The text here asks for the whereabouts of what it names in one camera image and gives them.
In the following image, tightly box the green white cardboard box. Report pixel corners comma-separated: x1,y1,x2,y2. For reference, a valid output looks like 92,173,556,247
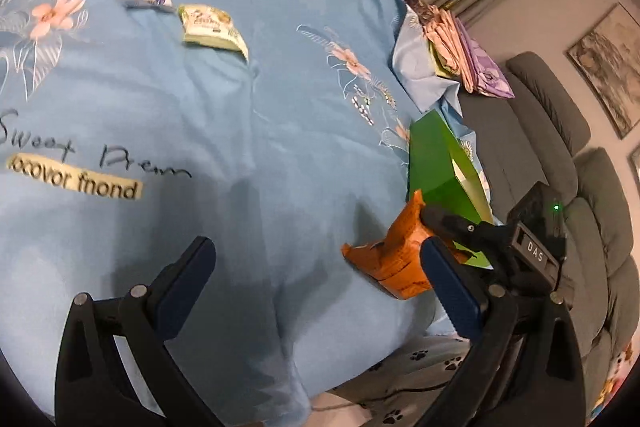
406,109,497,269

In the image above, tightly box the orange snack packet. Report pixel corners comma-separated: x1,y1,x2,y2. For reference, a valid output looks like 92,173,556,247
340,188,471,301

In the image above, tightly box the pale green snack packet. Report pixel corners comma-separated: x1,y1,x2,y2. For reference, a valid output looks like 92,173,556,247
178,4,250,61

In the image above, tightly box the grey fabric sofa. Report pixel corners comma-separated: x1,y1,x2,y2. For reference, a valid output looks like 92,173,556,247
456,51,640,413

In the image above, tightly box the paw print rug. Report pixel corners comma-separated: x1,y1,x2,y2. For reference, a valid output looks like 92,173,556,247
306,335,470,426

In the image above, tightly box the folded purple cloth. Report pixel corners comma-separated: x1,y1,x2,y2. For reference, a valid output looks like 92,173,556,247
454,17,514,100

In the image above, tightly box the folded yellow green cloth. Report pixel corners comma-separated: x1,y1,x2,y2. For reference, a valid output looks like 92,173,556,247
428,41,457,80

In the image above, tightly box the framed landscape painting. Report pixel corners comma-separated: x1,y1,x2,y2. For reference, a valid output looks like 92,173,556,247
566,3,639,139

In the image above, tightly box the folded pink cloth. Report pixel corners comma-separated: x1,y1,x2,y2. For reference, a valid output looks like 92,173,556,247
407,0,474,93

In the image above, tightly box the light blue floral tablecloth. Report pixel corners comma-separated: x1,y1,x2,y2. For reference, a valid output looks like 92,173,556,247
1,0,461,426

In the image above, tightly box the black camera box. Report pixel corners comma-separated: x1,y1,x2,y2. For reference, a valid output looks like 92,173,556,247
506,181,566,261

